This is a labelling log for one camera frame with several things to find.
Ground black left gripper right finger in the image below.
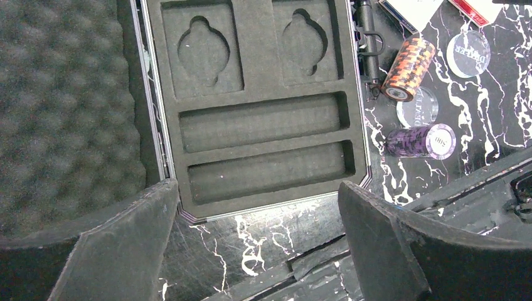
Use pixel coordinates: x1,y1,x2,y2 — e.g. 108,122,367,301
338,181,531,300

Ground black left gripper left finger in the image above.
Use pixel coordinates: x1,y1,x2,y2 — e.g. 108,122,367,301
1,178,179,300

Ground purple black poker chip stack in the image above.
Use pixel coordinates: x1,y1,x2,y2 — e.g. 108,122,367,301
385,124,456,161

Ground black poker set case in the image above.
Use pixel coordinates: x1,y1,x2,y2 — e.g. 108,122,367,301
1,1,370,240

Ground orange black poker chip stack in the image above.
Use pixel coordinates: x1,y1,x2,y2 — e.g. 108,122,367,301
381,38,436,102

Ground clear acrylic blind button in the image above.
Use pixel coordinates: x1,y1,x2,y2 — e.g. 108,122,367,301
396,87,439,128

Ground clear acrylic dealer button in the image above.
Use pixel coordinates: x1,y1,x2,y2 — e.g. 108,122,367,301
446,30,491,78

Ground blue playing card box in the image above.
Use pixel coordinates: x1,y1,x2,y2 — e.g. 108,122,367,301
378,0,443,34

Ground red playing card box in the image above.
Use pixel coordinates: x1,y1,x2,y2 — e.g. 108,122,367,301
449,0,503,28

